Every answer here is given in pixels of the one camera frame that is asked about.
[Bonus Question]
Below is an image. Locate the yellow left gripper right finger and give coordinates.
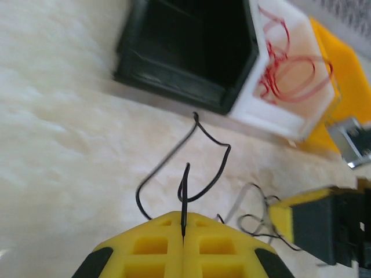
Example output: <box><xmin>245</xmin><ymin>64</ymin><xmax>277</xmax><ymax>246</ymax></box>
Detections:
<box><xmin>184</xmin><ymin>212</ymin><xmax>294</xmax><ymax>278</ymax></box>

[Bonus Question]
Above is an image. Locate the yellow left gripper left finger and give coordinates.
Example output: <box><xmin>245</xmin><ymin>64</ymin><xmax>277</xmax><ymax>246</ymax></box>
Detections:
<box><xmin>71</xmin><ymin>211</ymin><xmax>186</xmax><ymax>278</ymax></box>

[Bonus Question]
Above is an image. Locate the thin black cable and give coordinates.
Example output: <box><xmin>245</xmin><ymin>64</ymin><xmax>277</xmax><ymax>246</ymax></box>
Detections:
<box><xmin>135</xmin><ymin>111</ymin><xmax>232</xmax><ymax>241</ymax></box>
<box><xmin>216</xmin><ymin>181</ymin><xmax>304</xmax><ymax>253</ymax></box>

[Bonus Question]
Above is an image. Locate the white plastic bin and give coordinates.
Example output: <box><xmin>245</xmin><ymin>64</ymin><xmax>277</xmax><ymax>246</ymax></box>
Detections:
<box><xmin>228</xmin><ymin>0</ymin><xmax>342</xmax><ymax>143</ymax></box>

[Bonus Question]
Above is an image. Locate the yellow plastic bin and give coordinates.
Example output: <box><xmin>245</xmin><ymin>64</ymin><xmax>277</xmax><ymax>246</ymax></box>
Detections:
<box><xmin>298</xmin><ymin>16</ymin><xmax>368</xmax><ymax>156</ymax></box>

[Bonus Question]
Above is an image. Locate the black plastic bin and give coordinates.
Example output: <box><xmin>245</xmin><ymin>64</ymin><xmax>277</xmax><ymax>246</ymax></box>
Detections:
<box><xmin>112</xmin><ymin>0</ymin><xmax>261</xmax><ymax>117</ymax></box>

